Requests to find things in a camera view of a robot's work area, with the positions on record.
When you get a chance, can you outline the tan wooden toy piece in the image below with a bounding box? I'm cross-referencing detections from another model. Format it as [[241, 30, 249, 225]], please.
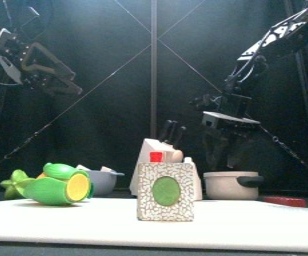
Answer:
[[170, 149, 185, 164]]

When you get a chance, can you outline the white crackled sushi piece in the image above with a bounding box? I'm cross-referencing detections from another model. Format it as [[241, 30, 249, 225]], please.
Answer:
[[136, 162, 197, 223]]

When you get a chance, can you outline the flat red toy piece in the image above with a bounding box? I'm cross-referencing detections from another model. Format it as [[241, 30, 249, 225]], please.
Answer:
[[263, 196, 308, 208]]

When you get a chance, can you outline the small green toy vegetable piece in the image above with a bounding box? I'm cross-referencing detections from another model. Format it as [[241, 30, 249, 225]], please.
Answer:
[[42, 162, 90, 181]]

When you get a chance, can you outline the white toy knife block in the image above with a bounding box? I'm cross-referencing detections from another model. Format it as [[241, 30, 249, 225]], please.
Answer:
[[129, 137, 205, 202]]

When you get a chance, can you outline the grey toy bowl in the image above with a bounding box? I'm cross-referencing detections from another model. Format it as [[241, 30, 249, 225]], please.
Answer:
[[86, 169, 126, 197]]

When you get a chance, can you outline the green star-shaped toy leaf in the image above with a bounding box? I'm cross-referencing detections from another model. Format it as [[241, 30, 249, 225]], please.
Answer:
[[0, 168, 37, 201]]

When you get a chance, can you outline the large green toy vegetable half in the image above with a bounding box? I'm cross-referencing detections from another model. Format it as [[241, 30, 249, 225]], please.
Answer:
[[22, 173, 96, 207]]

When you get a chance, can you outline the white cutting board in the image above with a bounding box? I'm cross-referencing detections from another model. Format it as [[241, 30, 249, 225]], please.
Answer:
[[0, 197, 308, 254]]

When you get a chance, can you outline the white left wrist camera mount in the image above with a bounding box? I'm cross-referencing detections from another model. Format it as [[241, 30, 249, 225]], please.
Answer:
[[0, 27, 25, 85]]

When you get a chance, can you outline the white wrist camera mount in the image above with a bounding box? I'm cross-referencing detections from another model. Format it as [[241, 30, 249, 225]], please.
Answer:
[[0, 27, 25, 85], [201, 110, 263, 132]]

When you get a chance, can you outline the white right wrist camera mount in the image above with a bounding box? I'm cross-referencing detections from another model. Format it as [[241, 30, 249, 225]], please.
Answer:
[[201, 110, 263, 132]]

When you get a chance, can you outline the thin diagonal brace wire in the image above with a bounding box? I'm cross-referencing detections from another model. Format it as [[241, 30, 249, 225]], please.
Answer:
[[113, 0, 308, 183], [0, 0, 208, 176]]

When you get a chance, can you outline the black toy knife handle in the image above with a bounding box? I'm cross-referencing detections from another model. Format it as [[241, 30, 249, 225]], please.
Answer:
[[173, 125, 188, 150], [166, 121, 180, 145], [157, 119, 174, 143]]

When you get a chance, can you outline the white toy pot black handle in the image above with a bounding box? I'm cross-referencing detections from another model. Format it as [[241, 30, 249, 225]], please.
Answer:
[[202, 170, 265, 201]]

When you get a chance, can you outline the grey vertical frame pole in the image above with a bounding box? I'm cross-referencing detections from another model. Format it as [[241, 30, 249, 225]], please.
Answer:
[[149, 0, 160, 139]]

